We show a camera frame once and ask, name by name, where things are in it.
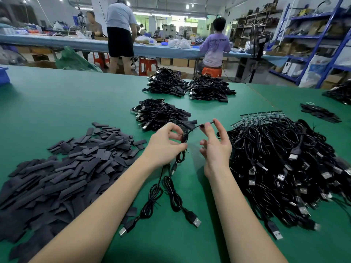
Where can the person's right hand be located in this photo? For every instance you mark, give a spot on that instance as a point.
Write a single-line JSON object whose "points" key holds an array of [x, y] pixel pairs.
{"points": [[216, 153]]}

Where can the person's left hand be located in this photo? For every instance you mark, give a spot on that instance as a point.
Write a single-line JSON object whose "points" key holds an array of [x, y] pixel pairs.
{"points": [[162, 148]]}

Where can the pile of black sleeve strips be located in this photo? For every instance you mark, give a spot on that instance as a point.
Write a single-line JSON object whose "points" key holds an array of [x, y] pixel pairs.
{"points": [[55, 183]]}

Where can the person's right forearm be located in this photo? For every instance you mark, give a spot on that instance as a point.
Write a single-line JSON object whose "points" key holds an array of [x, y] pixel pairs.
{"points": [[244, 227]]}

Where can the person's left forearm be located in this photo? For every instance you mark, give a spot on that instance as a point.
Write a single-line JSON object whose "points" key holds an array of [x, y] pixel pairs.
{"points": [[88, 221]]}

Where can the orange plastic stool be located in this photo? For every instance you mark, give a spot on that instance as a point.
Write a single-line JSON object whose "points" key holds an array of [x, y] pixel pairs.
{"points": [[211, 72]]}

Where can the black tripod stand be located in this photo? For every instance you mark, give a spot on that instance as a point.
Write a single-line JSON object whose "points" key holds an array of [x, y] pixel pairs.
{"points": [[258, 46]]}

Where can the green plastic bag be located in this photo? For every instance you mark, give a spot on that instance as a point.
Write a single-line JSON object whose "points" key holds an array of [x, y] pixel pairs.
{"points": [[77, 61]]}

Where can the white plastic bag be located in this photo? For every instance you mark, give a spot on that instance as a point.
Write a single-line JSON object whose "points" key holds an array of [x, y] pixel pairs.
{"points": [[313, 74]]}

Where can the dark storage shelf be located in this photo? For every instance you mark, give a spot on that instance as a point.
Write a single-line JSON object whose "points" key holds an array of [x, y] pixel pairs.
{"points": [[251, 24]]}

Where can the open cardboard box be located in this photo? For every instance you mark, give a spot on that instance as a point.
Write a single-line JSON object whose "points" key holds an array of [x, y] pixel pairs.
{"points": [[41, 64]]}

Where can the long blue work table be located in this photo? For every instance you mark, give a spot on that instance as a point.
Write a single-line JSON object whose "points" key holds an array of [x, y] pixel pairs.
{"points": [[55, 43]]}

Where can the blue metal shelving rack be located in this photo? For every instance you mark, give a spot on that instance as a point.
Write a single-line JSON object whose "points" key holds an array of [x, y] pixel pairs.
{"points": [[310, 16]]}

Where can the blue plastic bin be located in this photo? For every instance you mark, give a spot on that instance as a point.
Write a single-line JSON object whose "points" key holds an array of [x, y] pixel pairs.
{"points": [[4, 75]]}

